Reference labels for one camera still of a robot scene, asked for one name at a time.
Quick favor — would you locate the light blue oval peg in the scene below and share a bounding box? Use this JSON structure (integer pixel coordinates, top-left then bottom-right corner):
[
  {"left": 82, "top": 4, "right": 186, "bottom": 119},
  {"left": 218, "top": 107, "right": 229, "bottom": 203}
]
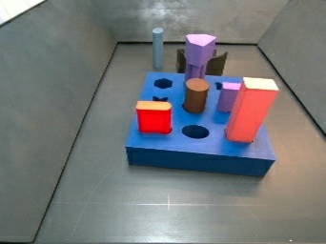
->
[{"left": 151, "top": 28, "right": 163, "bottom": 69}]

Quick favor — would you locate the blue shape sorter board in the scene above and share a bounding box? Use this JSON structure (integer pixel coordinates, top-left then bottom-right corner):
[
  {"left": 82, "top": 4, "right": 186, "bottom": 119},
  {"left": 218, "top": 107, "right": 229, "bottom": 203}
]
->
[{"left": 125, "top": 71, "right": 276, "bottom": 176}]

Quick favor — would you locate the red block peg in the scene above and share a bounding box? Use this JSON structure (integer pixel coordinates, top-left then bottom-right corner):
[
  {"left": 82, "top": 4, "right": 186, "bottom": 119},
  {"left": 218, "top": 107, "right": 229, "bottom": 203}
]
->
[{"left": 137, "top": 101, "right": 173, "bottom": 134}]

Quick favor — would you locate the brown cylinder peg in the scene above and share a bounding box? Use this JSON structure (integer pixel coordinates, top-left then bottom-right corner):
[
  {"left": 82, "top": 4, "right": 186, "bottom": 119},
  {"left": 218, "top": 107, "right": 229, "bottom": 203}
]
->
[{"left": 183, "top": 78, "right": 210, "bottom": 113}]

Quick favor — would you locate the small purple block peg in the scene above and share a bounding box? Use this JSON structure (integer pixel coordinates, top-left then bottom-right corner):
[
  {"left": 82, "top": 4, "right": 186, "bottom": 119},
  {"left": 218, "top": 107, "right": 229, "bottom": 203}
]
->
[{"left": 217, "top": 82, "right": 241, "bottom": 112}]

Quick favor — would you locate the black curved stand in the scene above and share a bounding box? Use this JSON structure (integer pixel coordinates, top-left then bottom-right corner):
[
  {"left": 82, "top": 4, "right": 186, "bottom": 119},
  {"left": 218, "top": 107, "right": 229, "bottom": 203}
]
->
[{"left": 177, "top": 49, "right": 229, "bottom": 76}]

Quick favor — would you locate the tall salmon rectangular peg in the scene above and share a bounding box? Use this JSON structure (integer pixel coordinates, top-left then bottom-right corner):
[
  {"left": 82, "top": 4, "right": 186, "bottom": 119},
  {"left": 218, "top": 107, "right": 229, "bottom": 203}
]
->
[{"left": 226, "top": 77, "right": 280, "bottom": 143}]

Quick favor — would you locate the tall purple pentagon peg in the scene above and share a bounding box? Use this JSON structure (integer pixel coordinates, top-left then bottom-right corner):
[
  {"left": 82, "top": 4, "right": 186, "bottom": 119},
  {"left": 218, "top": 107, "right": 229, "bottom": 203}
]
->
[{"left": 185, "top": 33, "right": 217, "bottom": 80}]

